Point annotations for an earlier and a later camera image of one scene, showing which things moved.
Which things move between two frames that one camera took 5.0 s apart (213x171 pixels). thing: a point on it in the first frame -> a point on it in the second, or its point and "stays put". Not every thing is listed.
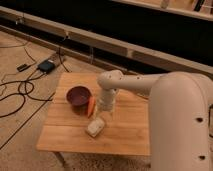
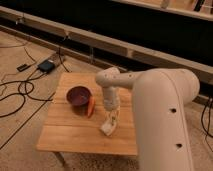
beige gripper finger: [96, 114] -> [109, 117]
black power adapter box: [46, 66] stays put
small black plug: [23, 67] stays put
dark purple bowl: [79, 96] stays put
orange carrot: [91, 106] stays put
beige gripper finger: [108, 116] -> [117, 117]
